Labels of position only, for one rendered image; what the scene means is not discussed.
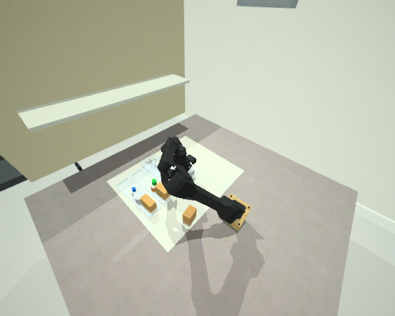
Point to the grey cylinder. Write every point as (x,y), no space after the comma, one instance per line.
(138,194)
(191,171)

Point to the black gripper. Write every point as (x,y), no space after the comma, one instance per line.
(185,163)

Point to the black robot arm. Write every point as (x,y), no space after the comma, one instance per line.
(181,185)

